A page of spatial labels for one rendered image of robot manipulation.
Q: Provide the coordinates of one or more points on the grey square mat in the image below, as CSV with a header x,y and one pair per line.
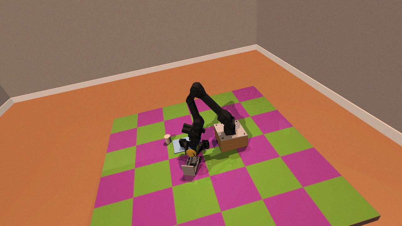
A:
x,y
178,149

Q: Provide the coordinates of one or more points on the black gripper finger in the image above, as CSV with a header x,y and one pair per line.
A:
x,y
200,148
185,146

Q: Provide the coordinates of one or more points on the tan cylinder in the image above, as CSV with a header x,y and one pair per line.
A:
x,y
167,138

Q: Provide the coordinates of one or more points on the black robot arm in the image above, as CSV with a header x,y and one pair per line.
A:
x,y
196,128

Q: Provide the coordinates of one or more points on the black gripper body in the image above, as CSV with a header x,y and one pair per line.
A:
x,y
194,142

